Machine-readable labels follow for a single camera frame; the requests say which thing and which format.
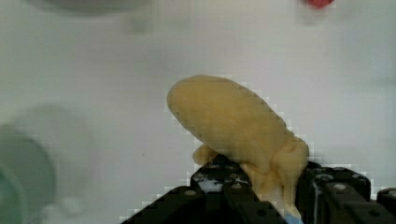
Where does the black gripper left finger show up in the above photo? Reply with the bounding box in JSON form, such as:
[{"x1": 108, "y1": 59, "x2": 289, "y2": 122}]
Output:
[{"x1": 121, "y1": 155, "x2": 287, "y2": 224}]

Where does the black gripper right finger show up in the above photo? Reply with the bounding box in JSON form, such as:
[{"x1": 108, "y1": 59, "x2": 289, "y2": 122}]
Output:
[{"x1": 295, "y1": 161, "x2": 396, "y2": 224}]

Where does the yellow banana toy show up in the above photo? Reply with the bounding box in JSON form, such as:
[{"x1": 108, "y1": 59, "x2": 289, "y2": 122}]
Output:
[{"x1": 166, "y1": 75, "x2": 309, "y2": 217}]

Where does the green mug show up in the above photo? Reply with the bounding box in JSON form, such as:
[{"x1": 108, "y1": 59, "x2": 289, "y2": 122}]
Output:
[{"x1": 0, "y1": 126, "x2": 56, "y2": 224}]

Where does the red strawberry near oven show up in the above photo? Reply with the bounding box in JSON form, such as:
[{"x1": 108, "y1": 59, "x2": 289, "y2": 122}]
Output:
[{"x1": 305, "y1": 0, "x2": 334, "y2": 8}]

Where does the round pink plate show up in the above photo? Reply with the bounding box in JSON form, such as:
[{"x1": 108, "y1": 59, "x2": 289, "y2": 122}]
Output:
[{"x1": 23, "y1": 0, "x2": 155, "y2": 14}]

